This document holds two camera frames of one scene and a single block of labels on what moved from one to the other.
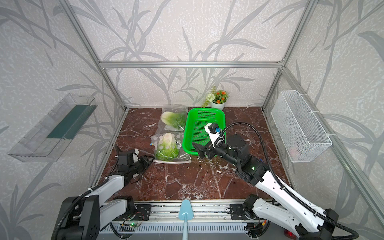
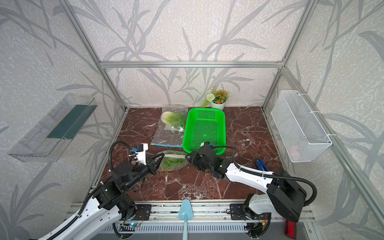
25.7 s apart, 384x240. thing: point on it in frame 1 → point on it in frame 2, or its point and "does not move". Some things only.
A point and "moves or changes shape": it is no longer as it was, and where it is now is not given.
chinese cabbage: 177,120 does not move
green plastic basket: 195,120 does not move
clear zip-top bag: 167,148 moves or changes shape
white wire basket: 303,136 does not move
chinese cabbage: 167,149 → 169,162
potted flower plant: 216,99 does not move
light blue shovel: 186,214 does not move
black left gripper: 146,163 → 153,167
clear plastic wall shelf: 47,140 does not move
